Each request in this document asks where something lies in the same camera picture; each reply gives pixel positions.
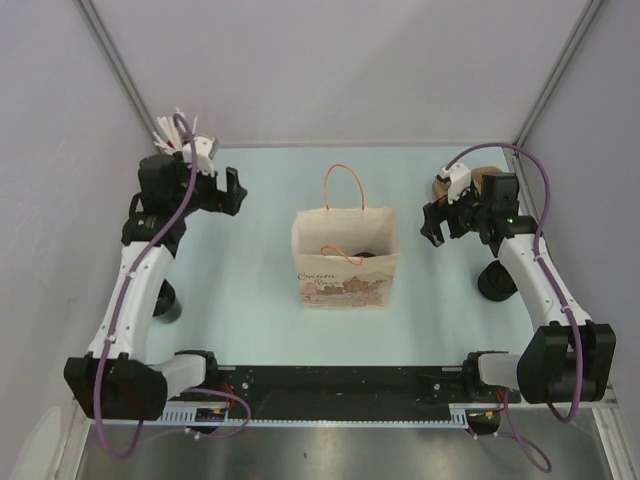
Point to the aluminium frame post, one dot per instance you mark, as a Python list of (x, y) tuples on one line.
[(579, 32), (113, 58)]

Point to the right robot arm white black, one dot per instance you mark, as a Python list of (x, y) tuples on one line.
[(569, 356)]

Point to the aluminium frame post right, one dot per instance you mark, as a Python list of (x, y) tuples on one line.
[(579, 32)]

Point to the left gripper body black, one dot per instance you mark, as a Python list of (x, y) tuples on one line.
[(206, 196)]

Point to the aluminium frame post left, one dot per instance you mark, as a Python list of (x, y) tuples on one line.
[(113, 58)]

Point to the brown pulp cup carrier stack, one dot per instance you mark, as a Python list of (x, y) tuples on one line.
[(440, 187)]

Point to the black coffee cup left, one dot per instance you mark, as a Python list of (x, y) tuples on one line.
[(167, 308)]

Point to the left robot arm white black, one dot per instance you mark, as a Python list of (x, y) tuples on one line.
[(114, 380)]

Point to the wrist camera silver white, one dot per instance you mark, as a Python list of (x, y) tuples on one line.
[(201, 153), (457, 179)]

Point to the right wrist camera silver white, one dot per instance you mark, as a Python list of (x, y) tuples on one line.
[(457, 179)]

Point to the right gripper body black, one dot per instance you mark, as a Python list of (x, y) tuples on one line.
[(463, 216)]

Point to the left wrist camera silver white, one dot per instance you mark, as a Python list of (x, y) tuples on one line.
[(201, 153)]

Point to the white slotted cable duct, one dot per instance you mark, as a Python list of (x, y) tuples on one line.
[(192, 417)]

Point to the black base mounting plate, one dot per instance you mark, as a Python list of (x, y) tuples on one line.
[(352, 393)]

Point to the white paper takeout bag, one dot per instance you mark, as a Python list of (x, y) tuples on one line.
[(323, 241)]

